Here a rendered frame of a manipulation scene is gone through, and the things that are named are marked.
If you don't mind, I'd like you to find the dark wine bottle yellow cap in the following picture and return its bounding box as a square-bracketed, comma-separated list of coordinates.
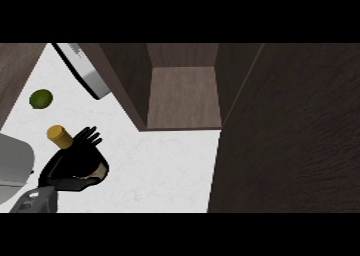
[46, 124, 111, 183]

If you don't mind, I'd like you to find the green lime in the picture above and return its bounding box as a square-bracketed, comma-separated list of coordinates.
[28, 88, 55, 110]

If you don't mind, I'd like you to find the brown wooden side panel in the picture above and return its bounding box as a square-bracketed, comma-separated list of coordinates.
[0, 42, 47, 133]

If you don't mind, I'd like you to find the open brown wooden cabinet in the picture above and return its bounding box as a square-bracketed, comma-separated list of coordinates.
[78, 42, 266, 132]

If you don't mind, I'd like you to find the dark brown cabinet door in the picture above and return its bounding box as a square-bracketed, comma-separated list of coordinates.
[205, 42, 360, 214]

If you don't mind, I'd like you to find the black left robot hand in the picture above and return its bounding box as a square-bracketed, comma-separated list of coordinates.
[37, 125, 111, 193]

